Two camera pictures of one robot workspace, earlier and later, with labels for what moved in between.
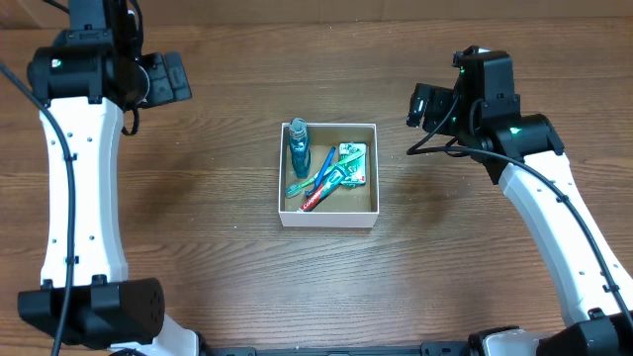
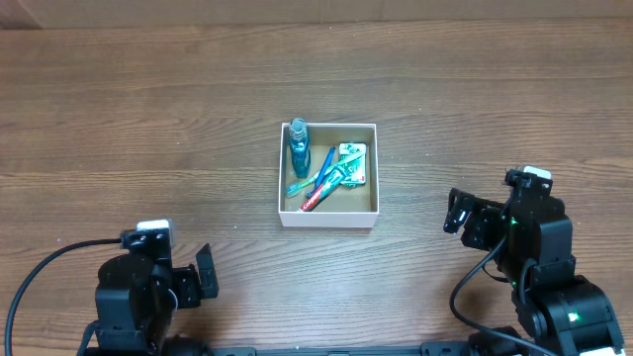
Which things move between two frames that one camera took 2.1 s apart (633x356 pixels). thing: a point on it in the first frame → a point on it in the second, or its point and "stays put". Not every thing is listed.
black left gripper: x=165 y=90 → x=185 y=279
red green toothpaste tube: x=333 y=179 stays put
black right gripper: x=444 y=103 → x=485 y=218
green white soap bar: x=355 y=169 stays put
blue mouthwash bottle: x=300 y=147 stays put
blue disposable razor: x=311 y=192 stays put
